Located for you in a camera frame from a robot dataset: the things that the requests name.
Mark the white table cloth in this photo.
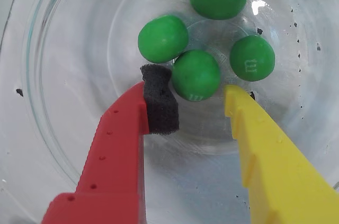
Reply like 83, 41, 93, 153
0, 0, 339, 224

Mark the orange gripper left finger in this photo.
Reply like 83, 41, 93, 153
41, 64, 180, 224

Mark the clear glass bowl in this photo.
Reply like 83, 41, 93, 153
21, 0, 339, 224

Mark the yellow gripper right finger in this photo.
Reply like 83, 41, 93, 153
224, 84, 339, 224

